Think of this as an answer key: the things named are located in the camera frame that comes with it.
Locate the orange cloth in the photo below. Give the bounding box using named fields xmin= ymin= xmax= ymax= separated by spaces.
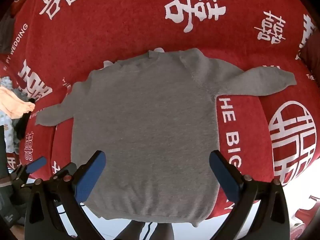
xmin=0 ymin=86 xmax=36 ymax=119

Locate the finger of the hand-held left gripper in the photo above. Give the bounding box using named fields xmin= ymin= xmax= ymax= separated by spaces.
xmin=49 ymin=162 xmax=77 ymax=180
xmin=11 ymin=156 xmax=48 ymax=188

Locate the black cloth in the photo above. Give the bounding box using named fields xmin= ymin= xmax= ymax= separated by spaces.
xmin=14 ymin=98 xmax=35 ymax=140

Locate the red printed blanket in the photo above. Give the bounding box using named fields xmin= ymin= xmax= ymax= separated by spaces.
xmin=0 ymin=0 xmax=320 ymax=220

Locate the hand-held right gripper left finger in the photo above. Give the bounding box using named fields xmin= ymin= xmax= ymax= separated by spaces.
xmin=24 ymin=150 xmax=107 ymax=240

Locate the red object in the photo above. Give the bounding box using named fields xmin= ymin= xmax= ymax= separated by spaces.
xmin=290 ymin=195 xmax=320 ymax=240

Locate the white striped pants leg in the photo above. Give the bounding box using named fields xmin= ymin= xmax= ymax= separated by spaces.
xmin=120 ymin=220 xmax=175 ymax=240

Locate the dark cloth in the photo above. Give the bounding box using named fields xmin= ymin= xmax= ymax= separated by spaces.
xmin=0 ymin=12 xmax=18 ymax=54

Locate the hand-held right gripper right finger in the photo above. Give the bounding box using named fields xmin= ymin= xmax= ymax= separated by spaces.
xmin=209 ymin=150 xmax=291 ymax=240

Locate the white patterned cloth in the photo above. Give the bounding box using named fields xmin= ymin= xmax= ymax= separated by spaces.
xmin=0 ymin=76 xmax=20 ymax=155

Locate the grey knit sweater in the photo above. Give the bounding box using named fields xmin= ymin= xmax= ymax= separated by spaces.
xmin=34 ymin=47 xmax=297 ymax=228

